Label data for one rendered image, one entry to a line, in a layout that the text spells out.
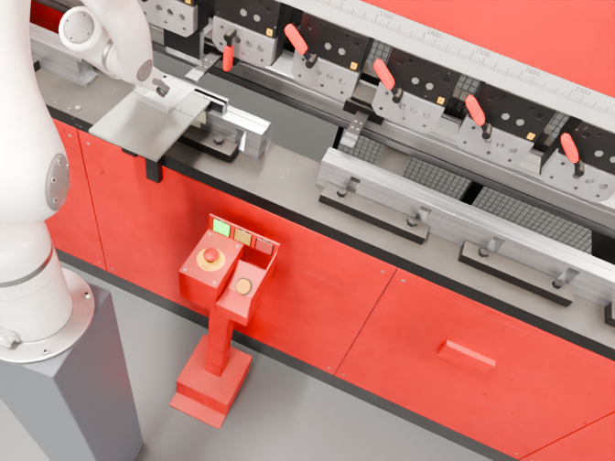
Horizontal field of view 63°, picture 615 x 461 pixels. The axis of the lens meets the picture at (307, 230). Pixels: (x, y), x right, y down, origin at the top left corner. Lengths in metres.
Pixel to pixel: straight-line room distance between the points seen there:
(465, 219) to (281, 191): 0.49
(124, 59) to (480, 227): 0.91
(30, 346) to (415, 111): 0.88
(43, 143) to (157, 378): 1.45
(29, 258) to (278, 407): 1.36
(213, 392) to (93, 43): 1.23
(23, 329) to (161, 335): 1.18
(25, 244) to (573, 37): 0.95
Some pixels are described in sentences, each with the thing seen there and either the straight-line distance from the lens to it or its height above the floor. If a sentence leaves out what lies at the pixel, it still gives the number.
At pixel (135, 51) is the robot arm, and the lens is 1.01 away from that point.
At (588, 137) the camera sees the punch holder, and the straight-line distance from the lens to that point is 1.16.
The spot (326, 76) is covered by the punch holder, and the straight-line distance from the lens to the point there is 1.17.
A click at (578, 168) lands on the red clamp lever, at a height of 1.26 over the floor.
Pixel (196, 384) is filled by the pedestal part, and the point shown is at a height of 0.12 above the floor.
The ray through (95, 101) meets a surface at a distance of 1.59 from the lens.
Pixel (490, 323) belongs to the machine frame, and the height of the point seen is 0.77.
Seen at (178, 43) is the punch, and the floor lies 1.13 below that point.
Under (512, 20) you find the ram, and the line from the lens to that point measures 1.05.
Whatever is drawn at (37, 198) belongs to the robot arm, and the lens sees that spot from 0.66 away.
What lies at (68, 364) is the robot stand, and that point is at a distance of 0.99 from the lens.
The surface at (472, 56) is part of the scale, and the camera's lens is 1.08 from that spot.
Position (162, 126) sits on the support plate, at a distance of 1.31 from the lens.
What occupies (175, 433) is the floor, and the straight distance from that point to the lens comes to 1.94.
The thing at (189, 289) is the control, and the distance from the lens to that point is 1.33.
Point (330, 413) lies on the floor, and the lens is 2.02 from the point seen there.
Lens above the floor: 1.86
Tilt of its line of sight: 50 degrees down
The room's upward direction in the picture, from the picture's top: 17 degrees clockwise
